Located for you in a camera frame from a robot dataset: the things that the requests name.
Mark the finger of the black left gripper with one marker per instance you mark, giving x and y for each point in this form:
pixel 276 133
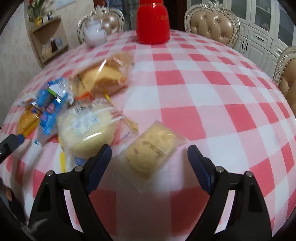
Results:
pixel 9 145

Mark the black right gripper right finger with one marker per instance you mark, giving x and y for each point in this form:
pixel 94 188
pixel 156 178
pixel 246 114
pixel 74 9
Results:
pixel 235 210

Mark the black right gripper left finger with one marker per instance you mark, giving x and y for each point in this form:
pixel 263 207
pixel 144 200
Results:
pixel 50 219

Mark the blue snack packet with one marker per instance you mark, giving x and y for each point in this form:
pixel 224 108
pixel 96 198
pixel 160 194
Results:
pixel 52 100

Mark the pale round bread packet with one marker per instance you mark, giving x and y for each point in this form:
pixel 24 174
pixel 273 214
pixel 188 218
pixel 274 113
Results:
pixel 88 125

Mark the beige small cake packet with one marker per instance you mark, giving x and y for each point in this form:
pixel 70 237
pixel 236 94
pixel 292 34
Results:
pixel 147 154

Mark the clear sponge cake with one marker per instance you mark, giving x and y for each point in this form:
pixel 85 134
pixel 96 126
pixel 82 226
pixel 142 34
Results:
pixel 103 77

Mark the bag of food on shelf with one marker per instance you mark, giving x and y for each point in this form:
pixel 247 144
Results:
pixel 46 51

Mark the dark bottle on shelf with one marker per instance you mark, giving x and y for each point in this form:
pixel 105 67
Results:
pixel 53 45

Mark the wooden corner shelf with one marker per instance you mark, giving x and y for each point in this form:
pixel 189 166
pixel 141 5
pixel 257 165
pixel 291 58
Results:
pixel 41 35

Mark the pink checkered tablecloth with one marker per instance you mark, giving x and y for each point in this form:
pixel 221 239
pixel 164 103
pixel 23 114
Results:
pixel 216 98

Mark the white ceramic teapot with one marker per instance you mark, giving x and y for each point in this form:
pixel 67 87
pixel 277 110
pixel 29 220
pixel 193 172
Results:
pixel 94 34

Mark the flower vase on shelf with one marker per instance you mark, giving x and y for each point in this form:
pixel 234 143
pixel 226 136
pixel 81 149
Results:
pixel 36 9

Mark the beige tufted chair near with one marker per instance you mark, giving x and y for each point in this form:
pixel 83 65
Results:
pixel 285 75

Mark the beige tufted chair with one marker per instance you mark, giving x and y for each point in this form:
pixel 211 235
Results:
pixel 214 21
pixel 285 75
pixel 111 19

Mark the beige tufted chair far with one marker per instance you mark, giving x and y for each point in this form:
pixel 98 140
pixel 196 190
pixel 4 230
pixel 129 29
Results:
pixel 111 19

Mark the red thermos jug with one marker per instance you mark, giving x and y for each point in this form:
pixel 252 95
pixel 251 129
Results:
pixel 153 25

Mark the white glass door cabinet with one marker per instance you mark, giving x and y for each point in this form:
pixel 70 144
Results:
pixel 266 30

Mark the beige tufted chair right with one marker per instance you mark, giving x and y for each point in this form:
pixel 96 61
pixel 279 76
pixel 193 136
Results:
pixel 214 21

